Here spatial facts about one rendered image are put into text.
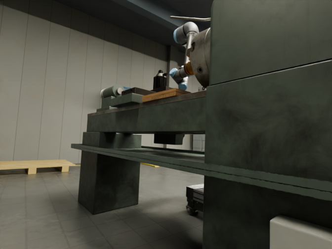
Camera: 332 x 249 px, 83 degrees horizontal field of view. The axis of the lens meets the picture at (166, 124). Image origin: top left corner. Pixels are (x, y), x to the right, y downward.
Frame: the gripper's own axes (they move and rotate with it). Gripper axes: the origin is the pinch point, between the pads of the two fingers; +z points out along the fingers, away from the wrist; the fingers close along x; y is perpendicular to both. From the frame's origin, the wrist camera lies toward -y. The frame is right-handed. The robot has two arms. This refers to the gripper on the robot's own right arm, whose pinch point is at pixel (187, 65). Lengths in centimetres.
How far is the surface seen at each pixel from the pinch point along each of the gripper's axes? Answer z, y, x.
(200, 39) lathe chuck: -73, -17, -54
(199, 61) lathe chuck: -81, -17, -47
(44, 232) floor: -146, 88, 24
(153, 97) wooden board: -82, 12, -28
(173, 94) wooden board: -88, -2, -35
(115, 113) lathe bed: -67, 51, -4
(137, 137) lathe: -56, 51, 39
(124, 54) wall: 312, 209, 119
